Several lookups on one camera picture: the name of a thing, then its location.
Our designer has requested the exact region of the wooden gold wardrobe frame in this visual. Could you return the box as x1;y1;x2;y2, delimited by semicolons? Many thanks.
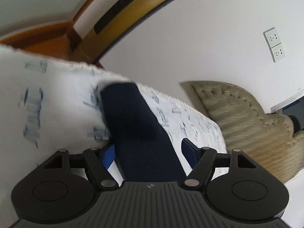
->
1;0;173;64

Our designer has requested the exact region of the white script-printed bedspread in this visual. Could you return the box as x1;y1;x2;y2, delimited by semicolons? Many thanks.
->
1;45;227;227

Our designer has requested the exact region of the olive tufted headboard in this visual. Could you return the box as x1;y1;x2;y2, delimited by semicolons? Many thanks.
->
180;81;303;183

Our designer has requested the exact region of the navy and grey sweater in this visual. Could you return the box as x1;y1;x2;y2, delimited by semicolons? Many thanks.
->
100;83;186;182

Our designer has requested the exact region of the white wall socket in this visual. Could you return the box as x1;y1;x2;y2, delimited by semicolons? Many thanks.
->
263;27;285;62

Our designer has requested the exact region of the window with white frame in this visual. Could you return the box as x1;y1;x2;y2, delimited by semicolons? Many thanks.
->
271;90;303;132

